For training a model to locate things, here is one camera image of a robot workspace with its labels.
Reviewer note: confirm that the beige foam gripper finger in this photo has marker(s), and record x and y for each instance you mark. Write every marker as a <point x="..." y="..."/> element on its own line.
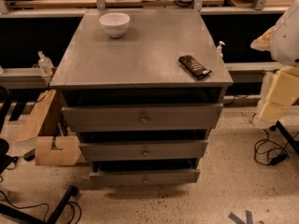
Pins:
<point x="284" y="89"/>
<point x="271" y="112"/>

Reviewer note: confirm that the grey bottom drawer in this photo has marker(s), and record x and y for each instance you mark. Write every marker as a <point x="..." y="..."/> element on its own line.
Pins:
<point x="111" y="179"/>

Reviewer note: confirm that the grey drawer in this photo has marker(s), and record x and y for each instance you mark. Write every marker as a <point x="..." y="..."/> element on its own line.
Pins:
<point x="111" y="179"/>
<point x="125" y="118"/>
<point x="137" y="151"/>

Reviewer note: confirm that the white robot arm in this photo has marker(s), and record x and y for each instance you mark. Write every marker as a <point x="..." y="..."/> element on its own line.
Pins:
<point x="282" y="41"/>

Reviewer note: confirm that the grey top drawer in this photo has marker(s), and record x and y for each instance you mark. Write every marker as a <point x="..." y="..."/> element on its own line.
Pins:
<point x="125" y="118"/>

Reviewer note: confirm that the grey middle drawer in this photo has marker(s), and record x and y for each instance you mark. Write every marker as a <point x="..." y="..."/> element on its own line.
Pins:
<point x="137" y="151"/>

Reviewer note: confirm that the grey wooden drawer cabinet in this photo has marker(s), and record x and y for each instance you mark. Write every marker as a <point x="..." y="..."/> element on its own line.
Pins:
<point x="141" y="68"/>

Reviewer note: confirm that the black right stand leg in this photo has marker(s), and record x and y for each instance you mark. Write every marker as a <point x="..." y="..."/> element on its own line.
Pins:
<point x="294" y="143"/>

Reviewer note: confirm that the white pump bottle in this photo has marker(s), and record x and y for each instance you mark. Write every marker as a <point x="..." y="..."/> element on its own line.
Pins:
<point x="219" y="48"/>

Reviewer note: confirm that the dark snack bar wrapper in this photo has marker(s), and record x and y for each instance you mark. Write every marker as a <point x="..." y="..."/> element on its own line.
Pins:
<point x="193" y="67"/>

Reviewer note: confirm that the white ceramic bowl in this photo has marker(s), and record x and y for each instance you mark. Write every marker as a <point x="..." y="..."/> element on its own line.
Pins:
<point x="115" y="24"/>

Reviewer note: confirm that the cardboard box piece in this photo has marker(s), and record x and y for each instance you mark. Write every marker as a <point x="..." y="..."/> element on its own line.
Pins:
<point x="57" y="151"/>

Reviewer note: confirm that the clear sanitizer bottle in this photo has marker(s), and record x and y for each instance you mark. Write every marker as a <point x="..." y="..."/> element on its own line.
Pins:
<point x="45" y="63"/>

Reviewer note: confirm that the black chair base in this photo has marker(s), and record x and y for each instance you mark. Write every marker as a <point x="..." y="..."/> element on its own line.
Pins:
<point x="6" y="155"/>

